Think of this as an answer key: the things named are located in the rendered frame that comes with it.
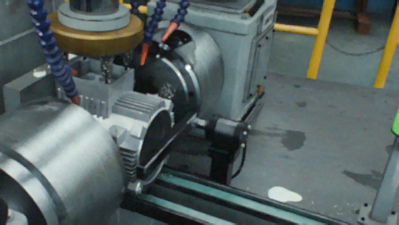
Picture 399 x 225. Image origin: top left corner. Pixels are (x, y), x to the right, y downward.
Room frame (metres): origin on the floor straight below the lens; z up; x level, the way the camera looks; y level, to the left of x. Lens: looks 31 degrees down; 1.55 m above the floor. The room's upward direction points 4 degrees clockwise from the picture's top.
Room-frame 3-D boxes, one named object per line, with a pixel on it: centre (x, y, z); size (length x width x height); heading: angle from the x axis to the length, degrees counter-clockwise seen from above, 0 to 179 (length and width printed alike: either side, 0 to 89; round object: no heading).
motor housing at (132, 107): (0.92, 0.10, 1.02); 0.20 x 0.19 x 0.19; 66
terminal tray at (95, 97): (0.94, 0.13, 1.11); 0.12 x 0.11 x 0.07; 66
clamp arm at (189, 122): (0.90, -0.02, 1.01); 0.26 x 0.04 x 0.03; 156
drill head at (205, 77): (1.19, -0.02, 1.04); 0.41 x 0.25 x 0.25; 156
